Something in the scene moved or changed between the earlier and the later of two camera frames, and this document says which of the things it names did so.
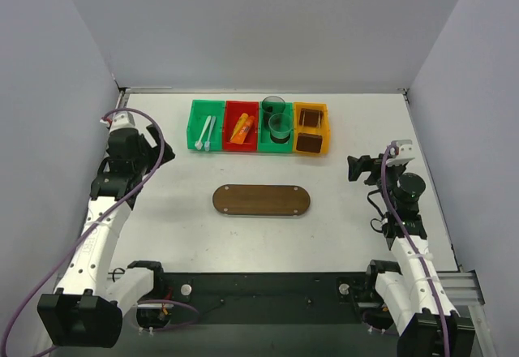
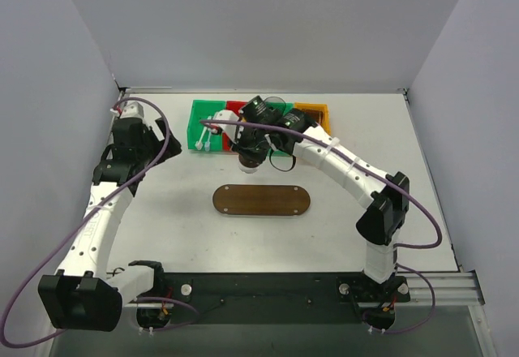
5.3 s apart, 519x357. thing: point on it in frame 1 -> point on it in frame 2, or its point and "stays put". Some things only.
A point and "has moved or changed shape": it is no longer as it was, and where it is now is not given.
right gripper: (366, 166) -> (248, 154)
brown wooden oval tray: (261, 200) stays put
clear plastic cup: (280, 126) has moved or changed shape
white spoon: (199, 143) stays put
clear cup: (272, 105) stays put
